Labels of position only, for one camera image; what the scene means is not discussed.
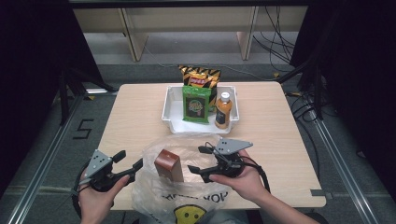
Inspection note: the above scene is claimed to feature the yellow black striped chip bag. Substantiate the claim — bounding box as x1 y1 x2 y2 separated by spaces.
178 64 222 114

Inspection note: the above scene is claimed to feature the person's jeans leg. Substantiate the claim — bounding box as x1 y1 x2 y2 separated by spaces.
202 209 261 224

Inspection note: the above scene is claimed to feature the black floor cable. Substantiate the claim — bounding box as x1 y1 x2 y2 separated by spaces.
288 91 320 124

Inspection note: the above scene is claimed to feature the person's right hand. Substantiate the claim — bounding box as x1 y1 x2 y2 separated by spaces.
208 149 266 203

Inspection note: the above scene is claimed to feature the grey tape strip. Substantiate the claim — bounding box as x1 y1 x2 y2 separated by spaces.
310 189 334 201

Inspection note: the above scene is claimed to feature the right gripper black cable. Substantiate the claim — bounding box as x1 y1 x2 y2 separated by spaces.
242 154 272 194

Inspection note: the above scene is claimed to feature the black cable bundle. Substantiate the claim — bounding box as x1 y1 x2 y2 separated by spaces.
252 6 297 73

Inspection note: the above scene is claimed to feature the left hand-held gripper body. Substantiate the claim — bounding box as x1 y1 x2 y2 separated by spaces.
78 148 138 193

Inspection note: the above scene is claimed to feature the green snack packet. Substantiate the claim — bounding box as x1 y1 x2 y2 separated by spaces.
181 85 212 125

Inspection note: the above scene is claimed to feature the beige wooden desk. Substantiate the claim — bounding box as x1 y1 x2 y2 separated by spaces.
73 6 309 63

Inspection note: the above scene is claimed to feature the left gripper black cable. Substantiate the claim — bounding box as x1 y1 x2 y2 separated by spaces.
71 161 94 218

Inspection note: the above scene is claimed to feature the black curtain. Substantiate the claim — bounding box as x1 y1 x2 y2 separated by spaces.
289 0 396 202
0 0 106 197

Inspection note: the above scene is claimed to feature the person's left hand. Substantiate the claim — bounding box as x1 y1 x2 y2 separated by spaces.
78 172 132 222

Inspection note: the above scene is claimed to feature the brown box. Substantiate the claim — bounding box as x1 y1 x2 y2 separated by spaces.
153 148 185 184

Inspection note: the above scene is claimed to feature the aluminium floor rail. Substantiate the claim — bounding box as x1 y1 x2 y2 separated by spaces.
310 118 380 224
6 94 87 224

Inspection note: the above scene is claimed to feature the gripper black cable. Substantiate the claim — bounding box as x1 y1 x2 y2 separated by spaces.
71 161 94 218
242 154 272 194

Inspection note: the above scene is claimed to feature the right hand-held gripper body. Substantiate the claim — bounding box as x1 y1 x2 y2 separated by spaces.
200 138 254 184

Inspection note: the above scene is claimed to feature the clear plastic shopping bag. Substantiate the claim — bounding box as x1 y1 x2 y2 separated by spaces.
130 133 233 224

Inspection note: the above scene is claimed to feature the black metal stand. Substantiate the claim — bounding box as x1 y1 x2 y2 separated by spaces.
276 57 325 121
58 65 119 126

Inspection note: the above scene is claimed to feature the white plastic bin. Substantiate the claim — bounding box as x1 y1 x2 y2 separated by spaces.
161 85 240 135

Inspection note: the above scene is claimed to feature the orange drink bottle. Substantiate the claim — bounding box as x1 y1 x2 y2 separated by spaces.
214 91 233 131

